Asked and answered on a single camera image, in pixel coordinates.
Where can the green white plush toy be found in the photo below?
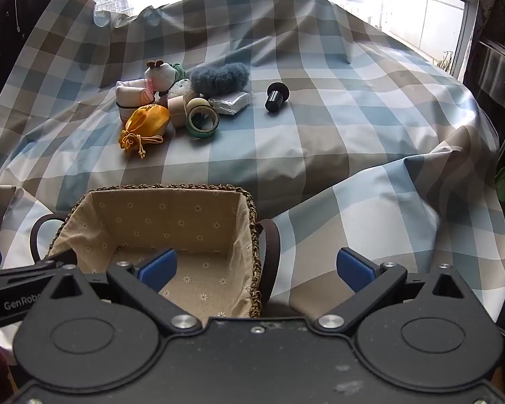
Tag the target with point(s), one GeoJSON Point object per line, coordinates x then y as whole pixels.
{"type": "Point", "coordinates": [162, 76]}

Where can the woven basket with fabric lining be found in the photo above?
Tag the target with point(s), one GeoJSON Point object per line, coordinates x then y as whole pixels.
{"type": "Point", "coordinates": [151, 227]}

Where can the pink white cloth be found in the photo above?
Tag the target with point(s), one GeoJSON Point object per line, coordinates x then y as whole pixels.
{"type": "Point", "coordinates": [132, 94]}

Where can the blue fluffy plush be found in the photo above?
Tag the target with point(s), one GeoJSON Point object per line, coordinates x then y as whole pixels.
{"type": "Point", "coordinates": [219, 80]}

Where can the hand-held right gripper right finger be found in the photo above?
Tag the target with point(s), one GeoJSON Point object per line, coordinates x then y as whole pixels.
{"type": "Point", "coordinates": [355, 269]}

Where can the dark chair with cream frame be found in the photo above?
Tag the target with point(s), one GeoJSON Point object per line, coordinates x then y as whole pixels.
{"type": "Point", "coordinates": [8, 50]}

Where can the window frame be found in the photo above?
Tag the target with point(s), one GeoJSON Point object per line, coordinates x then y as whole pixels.
{"type": "Point", "coordinates": [467, 21]}

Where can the checked blanket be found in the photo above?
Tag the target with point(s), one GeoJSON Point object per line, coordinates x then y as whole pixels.
{"type": "Point", "coordinates": [320, 134]}

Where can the black cylinder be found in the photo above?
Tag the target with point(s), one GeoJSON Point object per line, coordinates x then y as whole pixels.
{"type": "Point", "coordinates": [275, 96]}

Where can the green tape roll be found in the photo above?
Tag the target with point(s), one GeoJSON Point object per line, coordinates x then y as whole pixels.
{"type": "Point", "coordinates": [202, 128]}

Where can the glass shelf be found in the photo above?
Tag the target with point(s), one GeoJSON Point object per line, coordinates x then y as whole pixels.
{"type": "Point", "coordinates": [503, 71]}

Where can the white fluffy plush toy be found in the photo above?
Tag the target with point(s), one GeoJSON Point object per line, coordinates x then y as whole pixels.
{"type": "Point", "coordinates": [180, 88]}

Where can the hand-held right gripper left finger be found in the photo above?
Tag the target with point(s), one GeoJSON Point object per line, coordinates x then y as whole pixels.
{"type": "Point", "coordinates": [158, 267]}

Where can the silver packet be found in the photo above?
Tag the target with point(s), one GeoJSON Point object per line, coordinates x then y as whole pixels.
{"type": "Point", "coordinates": [231, 102]}

